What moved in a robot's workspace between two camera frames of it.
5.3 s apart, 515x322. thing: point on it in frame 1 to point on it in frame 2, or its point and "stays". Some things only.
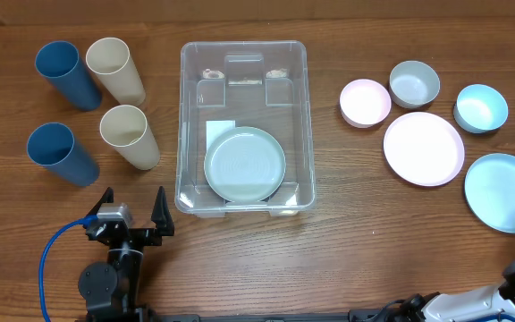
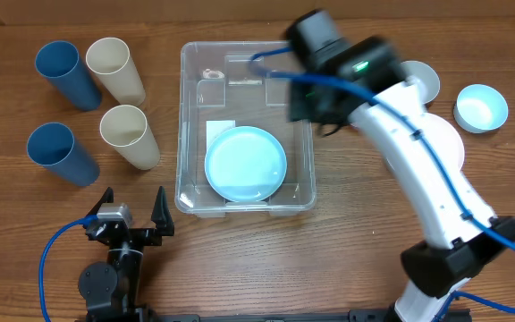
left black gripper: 162,218 stays
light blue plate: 493,186 to 245,164
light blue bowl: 480,108 stays
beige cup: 125,127 stays
